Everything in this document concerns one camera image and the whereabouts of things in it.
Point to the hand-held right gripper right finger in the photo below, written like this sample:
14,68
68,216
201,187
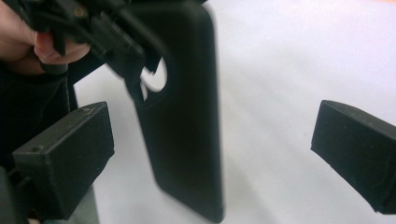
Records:
355,149

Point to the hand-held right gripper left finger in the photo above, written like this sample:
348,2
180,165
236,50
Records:
68,155

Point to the black phone case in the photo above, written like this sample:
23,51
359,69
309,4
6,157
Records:
186,124

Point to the white table board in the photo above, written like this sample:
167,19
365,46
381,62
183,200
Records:
280,62

